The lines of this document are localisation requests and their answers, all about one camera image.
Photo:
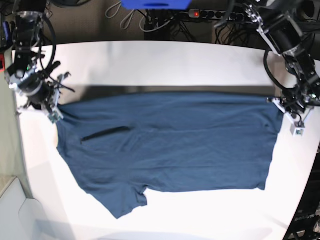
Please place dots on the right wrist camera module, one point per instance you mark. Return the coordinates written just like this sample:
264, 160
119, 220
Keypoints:
55, 117

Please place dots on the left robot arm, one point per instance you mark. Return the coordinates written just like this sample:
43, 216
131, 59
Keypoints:
284, 38

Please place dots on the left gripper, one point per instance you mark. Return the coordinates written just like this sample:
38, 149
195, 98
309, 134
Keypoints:
294, 117

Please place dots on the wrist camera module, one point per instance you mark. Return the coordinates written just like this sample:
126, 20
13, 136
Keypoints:
297, 129
55, 117

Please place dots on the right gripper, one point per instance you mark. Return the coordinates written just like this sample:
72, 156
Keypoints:
45, 98

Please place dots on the red object at left edge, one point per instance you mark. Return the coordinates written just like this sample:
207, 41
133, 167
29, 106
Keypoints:
2, 63

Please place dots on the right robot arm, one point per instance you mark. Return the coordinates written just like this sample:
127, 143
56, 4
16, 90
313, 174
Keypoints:
27, 76

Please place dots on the black power strip red switch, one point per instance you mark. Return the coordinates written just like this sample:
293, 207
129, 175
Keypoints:
214, 15

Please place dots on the blue box at top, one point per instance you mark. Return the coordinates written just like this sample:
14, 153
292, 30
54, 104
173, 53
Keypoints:
155, 4

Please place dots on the dark blue t-shirt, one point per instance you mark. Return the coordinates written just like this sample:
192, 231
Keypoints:
117, 147

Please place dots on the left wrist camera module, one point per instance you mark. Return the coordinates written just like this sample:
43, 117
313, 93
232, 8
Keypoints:
297, 129

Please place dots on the grey bin at left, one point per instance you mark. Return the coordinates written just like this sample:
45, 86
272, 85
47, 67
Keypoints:
20, 216

